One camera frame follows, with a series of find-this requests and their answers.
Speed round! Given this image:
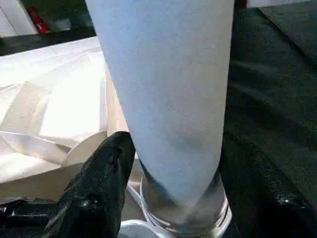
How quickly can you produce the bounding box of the black work mat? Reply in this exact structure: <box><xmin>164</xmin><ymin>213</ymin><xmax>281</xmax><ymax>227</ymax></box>
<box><xmin>0</xmin><ymin>0</ymin><xmax>317</xmax><ymax>238</ymax></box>

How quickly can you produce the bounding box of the white plastic table top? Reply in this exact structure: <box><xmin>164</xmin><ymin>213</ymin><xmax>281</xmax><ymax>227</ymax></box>
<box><xmin>0</xmin><ymin>36</ymin><xmax>149</xmax><ymax>238</ymax></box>

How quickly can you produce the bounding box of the small red item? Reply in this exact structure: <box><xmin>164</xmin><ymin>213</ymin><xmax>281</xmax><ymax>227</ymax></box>
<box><xmin>27</xmin><ymin>6</ymin><xmax>51</xmax><ymax>34</ymax></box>

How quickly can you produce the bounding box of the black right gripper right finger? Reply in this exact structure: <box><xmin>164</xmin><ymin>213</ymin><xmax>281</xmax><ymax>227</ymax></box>
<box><xmin>218</xmin><ymin>144</ymin><xmax>317</xmax><ymax>238</ymax></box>

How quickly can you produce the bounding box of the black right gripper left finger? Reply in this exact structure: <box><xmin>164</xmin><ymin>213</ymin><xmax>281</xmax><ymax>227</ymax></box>
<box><xmin>42</xmin><ymin>131</ymin><xmax>136</xmax><ymax>238</ymax></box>

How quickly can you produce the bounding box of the white plastic table leg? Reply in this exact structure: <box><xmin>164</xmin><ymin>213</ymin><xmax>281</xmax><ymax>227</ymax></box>
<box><xmin>84</xmin><ymin>0</ymin><xmax>236</xmax><ymax>236</ymax></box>

